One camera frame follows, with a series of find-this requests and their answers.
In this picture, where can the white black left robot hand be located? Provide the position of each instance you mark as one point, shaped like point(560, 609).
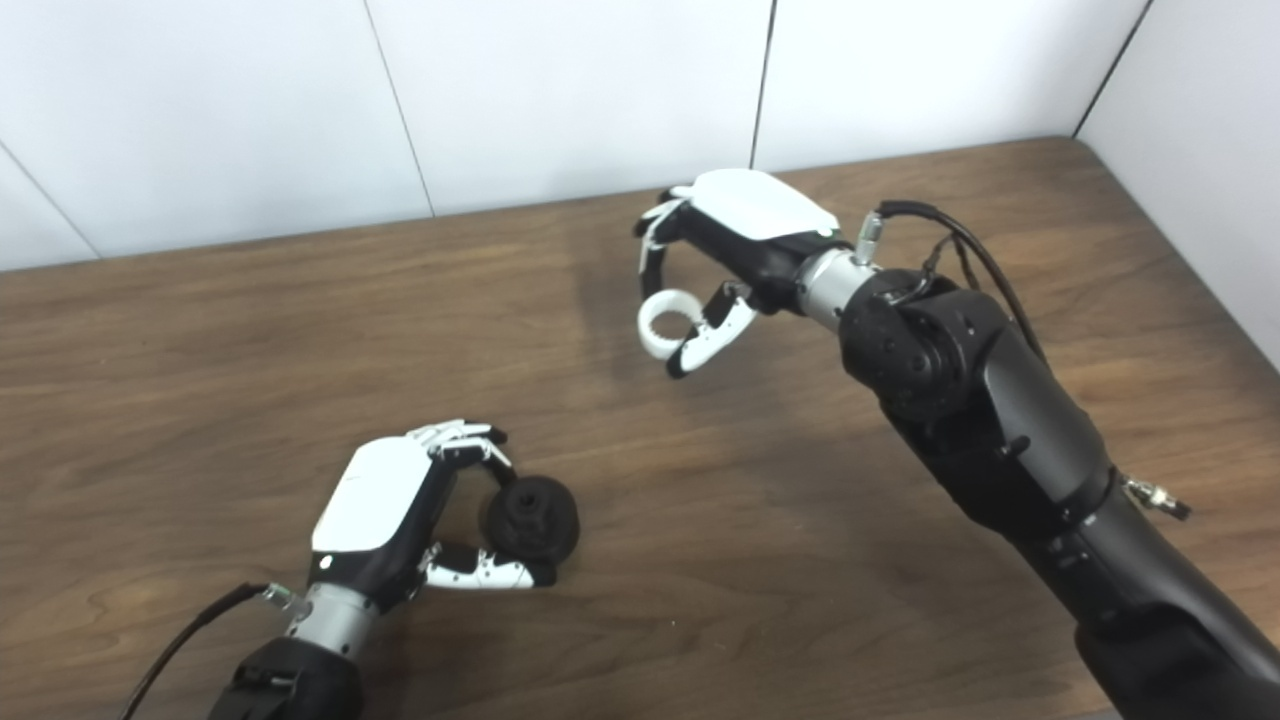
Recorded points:
point(370, 500)

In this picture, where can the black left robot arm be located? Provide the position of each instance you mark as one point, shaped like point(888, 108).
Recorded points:
point(320, 625)

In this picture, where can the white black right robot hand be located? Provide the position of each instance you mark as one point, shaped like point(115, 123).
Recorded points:
point(750, 215)

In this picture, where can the round black part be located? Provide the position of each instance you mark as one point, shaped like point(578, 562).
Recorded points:
point(535, 525)

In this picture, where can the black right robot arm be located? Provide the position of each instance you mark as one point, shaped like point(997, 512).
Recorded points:
point(1010, 430)

